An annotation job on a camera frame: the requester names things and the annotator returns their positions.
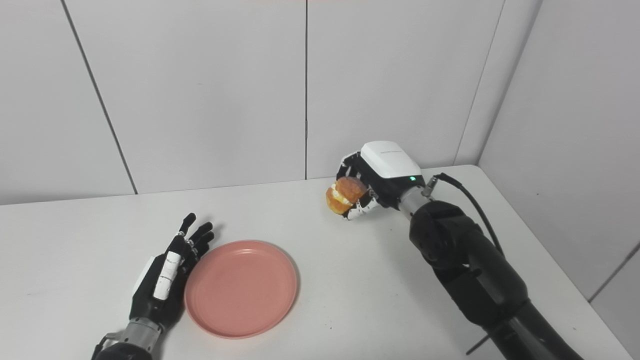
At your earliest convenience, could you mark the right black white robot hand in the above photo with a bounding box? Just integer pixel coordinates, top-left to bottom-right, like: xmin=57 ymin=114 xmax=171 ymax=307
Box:
xmin=336 ymin=140 xmax=427 ymax=221

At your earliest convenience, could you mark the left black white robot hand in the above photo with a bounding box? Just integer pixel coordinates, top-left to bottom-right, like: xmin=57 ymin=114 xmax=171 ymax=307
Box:
xmin=129 ymin=212 xmax=215 ymax=332

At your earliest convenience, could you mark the cream puff pastry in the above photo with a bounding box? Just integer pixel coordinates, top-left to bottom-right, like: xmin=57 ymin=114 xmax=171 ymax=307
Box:
xmin=326 ymin=176 xmax=369 ymax=216

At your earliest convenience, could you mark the pink round plate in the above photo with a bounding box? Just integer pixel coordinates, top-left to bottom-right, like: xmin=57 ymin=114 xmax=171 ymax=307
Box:
xmin=184 ymin=240 xmax=298 ymax=340

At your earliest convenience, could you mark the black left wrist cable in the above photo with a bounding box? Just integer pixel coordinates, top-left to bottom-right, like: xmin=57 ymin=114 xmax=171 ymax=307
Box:
xmin=92 ymin=332 xmax=126 ymax=360

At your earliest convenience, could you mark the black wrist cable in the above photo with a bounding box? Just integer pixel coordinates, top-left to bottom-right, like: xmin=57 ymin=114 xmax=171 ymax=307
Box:
xmin=92 ymin=332 xmax=126 ymax=360
xmin=422 ymin=172 xmax=506 ymax=357

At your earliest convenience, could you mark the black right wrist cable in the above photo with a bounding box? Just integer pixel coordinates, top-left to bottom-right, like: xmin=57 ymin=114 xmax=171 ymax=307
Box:
xmin=422 ymin=172 xmax=506 ymax=357

